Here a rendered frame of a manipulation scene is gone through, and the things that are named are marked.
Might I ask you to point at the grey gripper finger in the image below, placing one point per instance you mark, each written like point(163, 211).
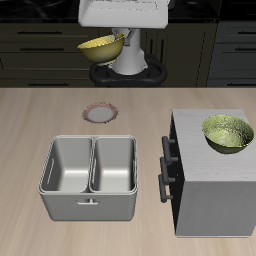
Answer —
point(119, 35)
point(135, 35)

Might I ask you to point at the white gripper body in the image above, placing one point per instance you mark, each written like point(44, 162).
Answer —
point(123, 15)

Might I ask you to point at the yellow bowl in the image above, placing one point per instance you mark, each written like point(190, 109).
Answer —
point(100, 50)

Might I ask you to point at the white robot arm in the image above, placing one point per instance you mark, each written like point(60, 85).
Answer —
point(129, 61)

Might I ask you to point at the green bowl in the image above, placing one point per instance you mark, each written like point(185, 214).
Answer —
point(228, 136)

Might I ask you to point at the dark kitchen cupboards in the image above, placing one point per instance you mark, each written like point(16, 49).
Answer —
point(43, 63)

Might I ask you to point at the small pink fluted dish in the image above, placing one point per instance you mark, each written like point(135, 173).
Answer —
point(100, 114)

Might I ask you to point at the black kitchen countertop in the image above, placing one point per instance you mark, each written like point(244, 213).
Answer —
point(33, 10)

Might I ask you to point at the grey kitchen drawer unit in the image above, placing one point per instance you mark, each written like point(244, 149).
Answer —
point(233, 56)

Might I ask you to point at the white two-bin basket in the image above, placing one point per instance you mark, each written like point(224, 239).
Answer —
point(88, 206)

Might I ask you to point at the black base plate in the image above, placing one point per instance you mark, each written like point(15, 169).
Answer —
point(156, 75)

